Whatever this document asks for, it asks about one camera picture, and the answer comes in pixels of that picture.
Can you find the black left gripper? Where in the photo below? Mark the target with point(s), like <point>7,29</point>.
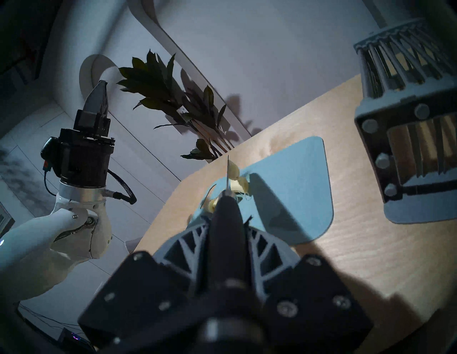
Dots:
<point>85,157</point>

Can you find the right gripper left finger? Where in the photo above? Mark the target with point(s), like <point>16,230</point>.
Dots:
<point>139,303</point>

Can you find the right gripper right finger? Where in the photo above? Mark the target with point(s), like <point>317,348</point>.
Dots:
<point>314,303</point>

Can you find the peeled yellow banana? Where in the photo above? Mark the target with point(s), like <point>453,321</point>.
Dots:
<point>214,204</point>

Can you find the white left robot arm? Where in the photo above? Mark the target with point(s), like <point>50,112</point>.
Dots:
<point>35,242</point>

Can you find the light blue cutting board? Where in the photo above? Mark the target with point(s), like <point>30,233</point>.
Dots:
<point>292,185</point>

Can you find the tall green potted plant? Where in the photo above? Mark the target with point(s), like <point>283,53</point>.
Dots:
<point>157,82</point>

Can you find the white plant tag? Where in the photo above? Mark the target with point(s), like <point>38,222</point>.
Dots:
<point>182,110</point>

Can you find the grey metal dish rack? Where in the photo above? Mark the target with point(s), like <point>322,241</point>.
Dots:
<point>403,103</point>

